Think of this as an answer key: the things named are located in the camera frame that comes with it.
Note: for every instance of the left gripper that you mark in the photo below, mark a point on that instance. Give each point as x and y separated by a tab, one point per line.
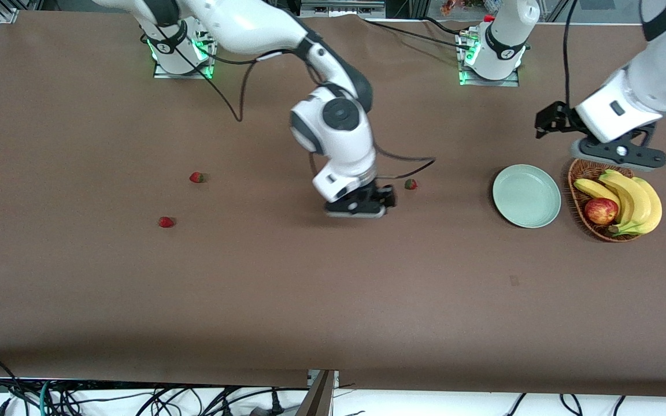
562	119

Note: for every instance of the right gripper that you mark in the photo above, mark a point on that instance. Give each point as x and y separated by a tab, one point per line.
374	193

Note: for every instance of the red strawberry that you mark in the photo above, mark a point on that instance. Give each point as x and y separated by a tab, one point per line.
410	184
196	177
166	222

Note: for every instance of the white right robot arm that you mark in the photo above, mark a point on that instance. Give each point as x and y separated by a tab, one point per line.
240	23

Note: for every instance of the light green round plate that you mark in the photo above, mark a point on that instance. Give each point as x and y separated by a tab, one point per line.
526	196

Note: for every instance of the yellow banana bunch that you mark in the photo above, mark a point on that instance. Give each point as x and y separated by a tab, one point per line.
633	199

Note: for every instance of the red yellow apple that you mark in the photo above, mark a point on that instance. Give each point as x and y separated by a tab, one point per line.
600	211

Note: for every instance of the brown wicker basket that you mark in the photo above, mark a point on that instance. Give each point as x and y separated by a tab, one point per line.
577	207

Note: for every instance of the brown table cover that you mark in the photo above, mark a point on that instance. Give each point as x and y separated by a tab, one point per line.
310	289

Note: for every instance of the brown wooden bar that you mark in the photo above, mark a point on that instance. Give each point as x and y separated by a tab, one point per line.
318	398

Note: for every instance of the grey equipment box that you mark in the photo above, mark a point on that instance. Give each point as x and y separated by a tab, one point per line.
341	8

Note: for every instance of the orange red object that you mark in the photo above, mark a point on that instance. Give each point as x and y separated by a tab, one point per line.
448	7

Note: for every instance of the silver aluminium profile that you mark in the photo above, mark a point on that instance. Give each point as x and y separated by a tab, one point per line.
8	16

